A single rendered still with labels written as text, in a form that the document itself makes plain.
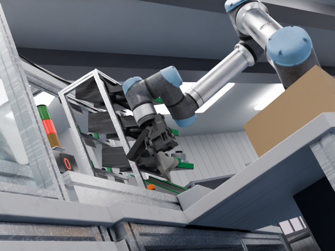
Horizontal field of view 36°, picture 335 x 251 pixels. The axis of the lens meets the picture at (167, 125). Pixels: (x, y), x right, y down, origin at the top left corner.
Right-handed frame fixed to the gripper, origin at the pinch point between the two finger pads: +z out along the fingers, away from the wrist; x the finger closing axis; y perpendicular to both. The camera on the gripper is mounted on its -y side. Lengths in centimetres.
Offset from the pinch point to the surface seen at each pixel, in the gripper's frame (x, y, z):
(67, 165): -19.4, -20.8, -12.3
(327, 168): -59, 45, 29
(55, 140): -20.3, -21.3, -20.9
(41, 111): -21.1, -22.1, -31.7
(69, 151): 105, -81, -73
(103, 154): 24.0, -26.9, -27.3
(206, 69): 318, -15, -172
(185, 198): -18.9, 8.5, 13.1
